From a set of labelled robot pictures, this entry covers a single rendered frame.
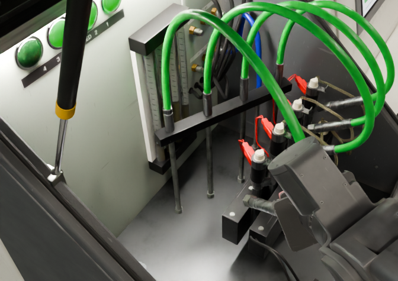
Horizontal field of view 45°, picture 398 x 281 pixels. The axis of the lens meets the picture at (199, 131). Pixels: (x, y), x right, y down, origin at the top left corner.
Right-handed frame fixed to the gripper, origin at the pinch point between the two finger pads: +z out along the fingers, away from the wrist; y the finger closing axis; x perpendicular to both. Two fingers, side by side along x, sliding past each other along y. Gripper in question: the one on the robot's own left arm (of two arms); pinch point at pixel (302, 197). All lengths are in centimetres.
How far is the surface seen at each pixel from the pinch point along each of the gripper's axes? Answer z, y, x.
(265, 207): 7.1, 4.7, 1.2
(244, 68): 31.9, -4.2, -19.7
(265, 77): -6.2, -0.2, -17.2
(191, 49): 44, 4, -28
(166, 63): 19.2, 10.0, -25.6
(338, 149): 18.7, -12.0, 0.0
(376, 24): 61, -45, -17
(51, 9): 2.8, 21.7, -36.8
